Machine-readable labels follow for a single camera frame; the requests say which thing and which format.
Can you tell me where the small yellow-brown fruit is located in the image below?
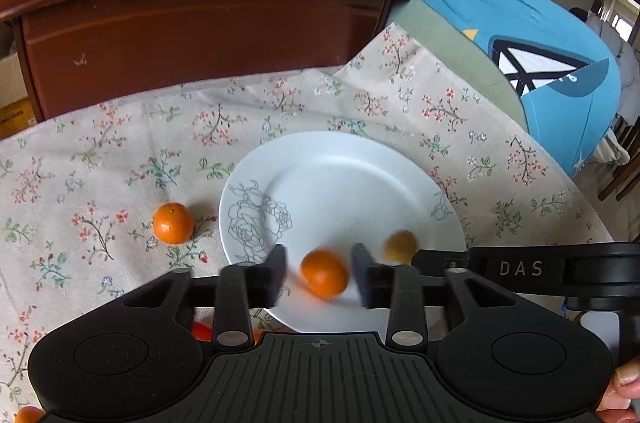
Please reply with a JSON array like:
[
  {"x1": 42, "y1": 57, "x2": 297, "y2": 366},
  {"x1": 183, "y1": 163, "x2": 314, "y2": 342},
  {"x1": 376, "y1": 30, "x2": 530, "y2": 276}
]
[{"x1": 382, "y1": 229, "x2": 419, "y2": 265}]

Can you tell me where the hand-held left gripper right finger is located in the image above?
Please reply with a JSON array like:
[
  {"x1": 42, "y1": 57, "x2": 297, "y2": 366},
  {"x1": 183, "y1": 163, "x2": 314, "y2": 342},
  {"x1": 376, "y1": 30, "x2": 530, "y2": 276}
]
[{"x1": 351, "y1": 243, "x2": 519, "y2": 352}]

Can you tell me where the person's right hand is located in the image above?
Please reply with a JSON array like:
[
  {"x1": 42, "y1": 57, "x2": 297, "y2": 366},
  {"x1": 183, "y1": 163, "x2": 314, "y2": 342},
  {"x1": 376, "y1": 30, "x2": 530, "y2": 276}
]
[{"x1": 596, "y1": 360, "x2": 640, "y2": 423}]

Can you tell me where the brown wooden nightstand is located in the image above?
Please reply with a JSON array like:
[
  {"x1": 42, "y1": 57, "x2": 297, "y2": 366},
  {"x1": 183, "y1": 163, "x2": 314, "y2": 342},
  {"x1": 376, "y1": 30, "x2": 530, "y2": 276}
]
[{"x1": 0, "y1": 0, "x2": 416, "y2": 124}]

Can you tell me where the red cherry tomato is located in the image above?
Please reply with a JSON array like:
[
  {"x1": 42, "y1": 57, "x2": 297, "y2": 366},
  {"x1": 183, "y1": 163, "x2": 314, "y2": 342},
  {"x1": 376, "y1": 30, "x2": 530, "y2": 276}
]
[{"x1": 191, "y1": 320, "x2": 217, "y2": 344}]

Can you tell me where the white plate with grey flowers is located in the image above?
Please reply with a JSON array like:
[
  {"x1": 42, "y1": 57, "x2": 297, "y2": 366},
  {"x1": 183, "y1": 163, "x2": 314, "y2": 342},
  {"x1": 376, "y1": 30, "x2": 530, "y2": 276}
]
[{"x1": 218, "y1": 131, "x2": 467, "y2": 335}]

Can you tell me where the cardboard box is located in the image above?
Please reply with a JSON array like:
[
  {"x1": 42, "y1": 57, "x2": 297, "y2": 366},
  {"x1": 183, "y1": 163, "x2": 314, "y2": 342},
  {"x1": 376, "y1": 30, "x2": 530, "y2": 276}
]
[{"x1": 0, "y1": 53, "x2": 40, "y2": 140}]

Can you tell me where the wooden chair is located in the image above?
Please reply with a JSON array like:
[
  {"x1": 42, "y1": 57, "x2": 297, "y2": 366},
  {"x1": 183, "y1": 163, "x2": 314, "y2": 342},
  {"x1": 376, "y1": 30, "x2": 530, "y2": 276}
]
[{"x1": 597, "y1": 116, "x2": 640, "y2": 204}]

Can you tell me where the orange mandarin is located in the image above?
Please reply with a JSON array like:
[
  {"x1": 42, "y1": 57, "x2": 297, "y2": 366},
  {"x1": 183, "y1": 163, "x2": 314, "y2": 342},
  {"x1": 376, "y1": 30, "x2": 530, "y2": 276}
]
[
  {"x1": 299, "y1": 248, "x2": 350, "y2": 301},
  {"x1": 152, "y1": 202, "x2": 196, "y2": 245},
  {"x1": 14, "y1": 405, "x2": 46, "y2": 423}
]

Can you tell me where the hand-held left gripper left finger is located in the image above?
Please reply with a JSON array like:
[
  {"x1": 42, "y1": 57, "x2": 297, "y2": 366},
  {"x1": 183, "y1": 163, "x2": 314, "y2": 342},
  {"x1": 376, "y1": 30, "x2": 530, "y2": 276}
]
[{"x1": 122, "y1": 244, "x2": 289, "y2": 352}]

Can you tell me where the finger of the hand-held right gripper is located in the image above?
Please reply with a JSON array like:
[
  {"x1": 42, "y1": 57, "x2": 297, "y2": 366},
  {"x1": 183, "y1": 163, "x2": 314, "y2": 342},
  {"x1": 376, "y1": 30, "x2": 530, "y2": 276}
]
[{"x1": 412, "y1": 248, "x2": 473, "y2": 278}]

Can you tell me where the blue plush cushion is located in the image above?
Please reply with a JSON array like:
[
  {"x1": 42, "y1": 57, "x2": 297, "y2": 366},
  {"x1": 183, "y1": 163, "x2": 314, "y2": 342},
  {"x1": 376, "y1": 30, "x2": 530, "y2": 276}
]
[{"x1": 320, "y1": 0, "x2": 623, "y2": 178}]

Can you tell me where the floral tablecloth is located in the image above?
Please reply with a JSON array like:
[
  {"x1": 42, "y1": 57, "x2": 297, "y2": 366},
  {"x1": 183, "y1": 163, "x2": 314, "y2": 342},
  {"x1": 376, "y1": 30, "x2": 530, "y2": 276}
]
[{"x1": 0, "y1": 22, "x2": 615, "y2": 423}]

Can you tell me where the sage green bed sheet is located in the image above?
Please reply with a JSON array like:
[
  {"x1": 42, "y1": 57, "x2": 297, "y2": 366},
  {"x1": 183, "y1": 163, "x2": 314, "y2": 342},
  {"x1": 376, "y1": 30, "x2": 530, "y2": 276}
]
[{"x1": 390, "y1": 0, "x2": 531, "y2": 134}]

